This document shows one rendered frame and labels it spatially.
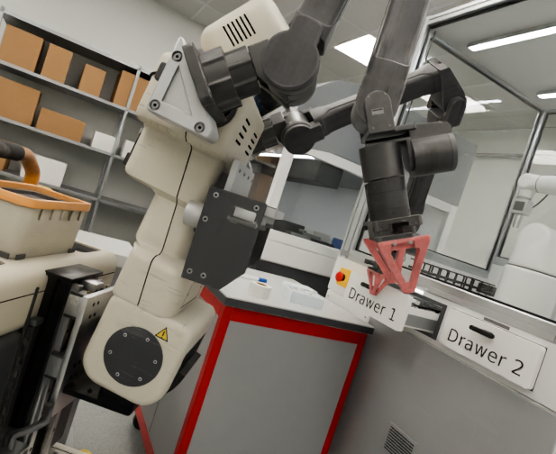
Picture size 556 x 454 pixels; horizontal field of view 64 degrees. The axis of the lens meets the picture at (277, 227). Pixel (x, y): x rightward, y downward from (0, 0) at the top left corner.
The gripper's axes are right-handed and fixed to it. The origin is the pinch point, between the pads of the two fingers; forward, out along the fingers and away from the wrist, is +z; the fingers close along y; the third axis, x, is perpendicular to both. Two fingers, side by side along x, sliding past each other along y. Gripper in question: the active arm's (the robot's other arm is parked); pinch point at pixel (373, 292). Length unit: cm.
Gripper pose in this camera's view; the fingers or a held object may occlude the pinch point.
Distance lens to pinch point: 141.7
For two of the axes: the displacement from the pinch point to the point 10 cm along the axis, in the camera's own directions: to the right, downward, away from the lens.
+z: -3.1, 9.5, 0.6
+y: 8.5, 2.5, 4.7
